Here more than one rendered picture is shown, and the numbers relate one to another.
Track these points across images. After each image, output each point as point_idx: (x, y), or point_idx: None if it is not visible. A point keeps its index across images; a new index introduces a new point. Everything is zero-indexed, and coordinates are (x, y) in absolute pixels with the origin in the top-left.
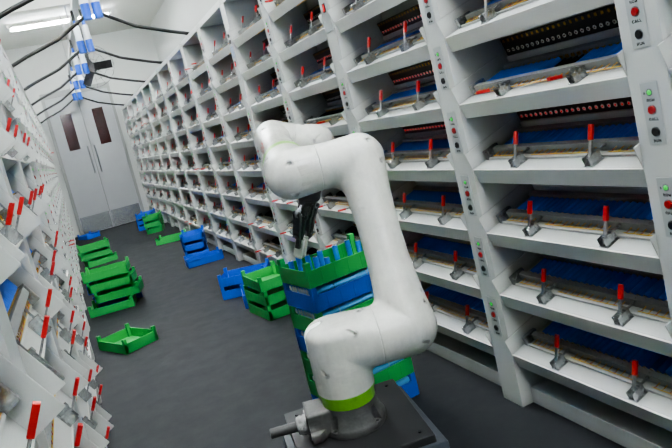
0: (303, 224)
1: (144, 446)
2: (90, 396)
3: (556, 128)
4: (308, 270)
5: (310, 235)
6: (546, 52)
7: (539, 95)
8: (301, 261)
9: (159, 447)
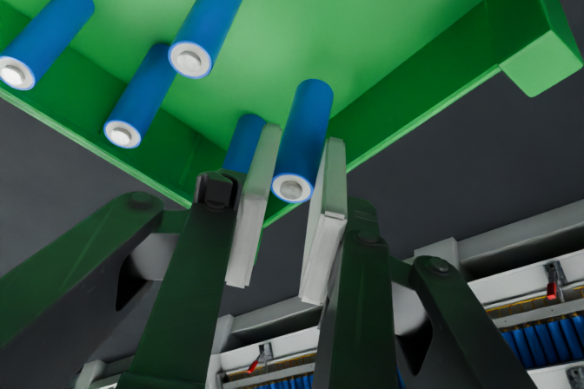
0: (393, 379)
1: (385, 220)
2: (580, 371)
3: None
4: (558, 15)
5: (227, 185)
6: None
7: None
8: (308, 131)
9: (395, 198)
